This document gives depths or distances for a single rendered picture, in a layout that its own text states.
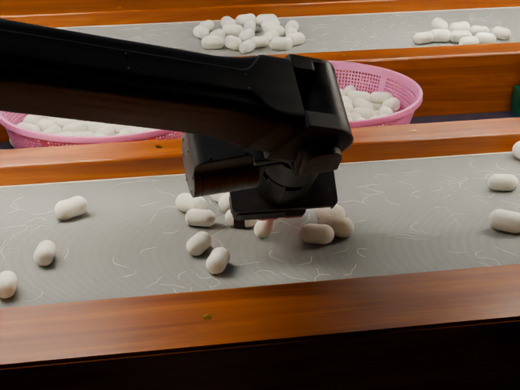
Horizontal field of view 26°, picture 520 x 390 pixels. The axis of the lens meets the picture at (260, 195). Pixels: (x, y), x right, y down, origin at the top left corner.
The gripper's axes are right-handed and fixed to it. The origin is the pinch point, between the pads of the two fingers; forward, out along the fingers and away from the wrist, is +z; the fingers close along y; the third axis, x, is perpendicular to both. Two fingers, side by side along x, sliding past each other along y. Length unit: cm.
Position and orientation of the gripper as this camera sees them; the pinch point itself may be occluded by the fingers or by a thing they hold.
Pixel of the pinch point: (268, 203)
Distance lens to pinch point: 115.5
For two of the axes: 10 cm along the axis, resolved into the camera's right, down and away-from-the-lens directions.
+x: 1.1, 9.6, -2.7
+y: -9.8, 0.7, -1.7
